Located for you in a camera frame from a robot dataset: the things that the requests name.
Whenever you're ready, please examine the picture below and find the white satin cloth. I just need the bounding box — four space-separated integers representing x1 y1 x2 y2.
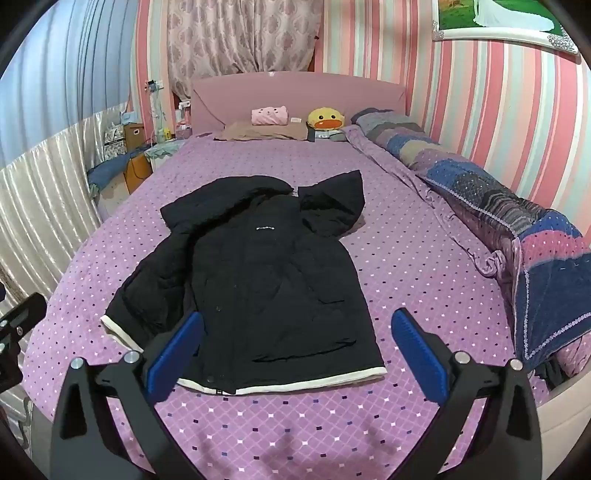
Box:
0 105 127 296

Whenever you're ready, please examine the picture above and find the black hooded jacket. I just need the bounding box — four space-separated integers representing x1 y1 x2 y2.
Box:
100 170 387 396

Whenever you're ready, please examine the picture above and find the white framed picture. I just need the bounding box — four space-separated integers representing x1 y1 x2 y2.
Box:
431 0 580 56

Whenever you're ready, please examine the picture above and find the pink headboard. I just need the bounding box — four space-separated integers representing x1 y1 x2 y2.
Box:
190 71 408 137

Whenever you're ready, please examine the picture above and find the orange nightstand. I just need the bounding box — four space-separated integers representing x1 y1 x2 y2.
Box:
124 152 154 193

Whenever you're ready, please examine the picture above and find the cardboard box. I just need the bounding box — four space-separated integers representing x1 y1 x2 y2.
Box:
123 122 145 151

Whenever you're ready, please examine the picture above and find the pink plush toy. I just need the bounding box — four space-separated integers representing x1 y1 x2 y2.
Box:
251 106 290 126

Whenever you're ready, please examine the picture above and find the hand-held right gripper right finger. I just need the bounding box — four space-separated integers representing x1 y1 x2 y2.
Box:
390 308 544 480

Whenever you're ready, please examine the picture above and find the patchwork quilt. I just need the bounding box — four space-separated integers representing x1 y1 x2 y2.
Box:
344 108 591 384

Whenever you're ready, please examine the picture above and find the yellow duck plush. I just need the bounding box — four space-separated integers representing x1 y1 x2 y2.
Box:
307 107 347 131

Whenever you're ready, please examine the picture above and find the floral pink curtain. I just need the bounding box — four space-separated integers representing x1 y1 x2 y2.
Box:
166 0 324 100

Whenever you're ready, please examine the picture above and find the blue cloth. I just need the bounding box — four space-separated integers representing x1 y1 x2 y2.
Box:
88 153 148 197

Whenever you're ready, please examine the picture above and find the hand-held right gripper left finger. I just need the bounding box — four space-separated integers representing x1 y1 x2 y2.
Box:
50 311 204 480

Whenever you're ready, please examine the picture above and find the grey small cushion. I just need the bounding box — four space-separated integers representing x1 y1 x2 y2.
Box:
307 128 346 143

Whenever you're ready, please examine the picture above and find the brown pillow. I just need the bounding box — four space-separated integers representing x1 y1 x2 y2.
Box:
215 120 309 142

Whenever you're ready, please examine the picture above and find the blue curtain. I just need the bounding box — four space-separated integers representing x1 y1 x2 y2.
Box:
0 0 151 167

